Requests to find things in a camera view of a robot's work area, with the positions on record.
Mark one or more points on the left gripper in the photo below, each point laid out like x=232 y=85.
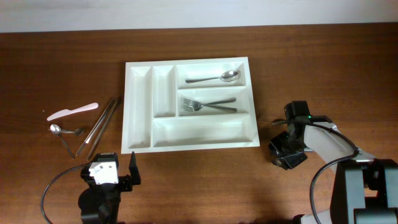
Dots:
x=125 y=183

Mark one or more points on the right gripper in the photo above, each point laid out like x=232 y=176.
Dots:
x=286 y=154

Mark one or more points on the long steel tongs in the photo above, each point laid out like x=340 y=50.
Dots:
x=96 y=126

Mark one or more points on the pink plastic knife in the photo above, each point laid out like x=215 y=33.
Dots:
x=66 y=112

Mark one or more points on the steel spoon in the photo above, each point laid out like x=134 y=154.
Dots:
x=225 y=77
x=279 y=122

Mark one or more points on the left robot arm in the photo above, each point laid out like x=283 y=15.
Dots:
x=99 y=203

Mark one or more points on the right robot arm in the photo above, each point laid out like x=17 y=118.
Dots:
x=365 y=187

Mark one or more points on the small dark steel fork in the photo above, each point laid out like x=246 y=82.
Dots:
x=76 y=132

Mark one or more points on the steel fork in tray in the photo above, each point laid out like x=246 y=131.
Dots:
x=197 y=108

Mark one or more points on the small steel teaspoon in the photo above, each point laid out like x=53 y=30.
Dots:
x=56 y=130

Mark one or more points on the white plastic cutlery tray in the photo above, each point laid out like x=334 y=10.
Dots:
x=153 y=118

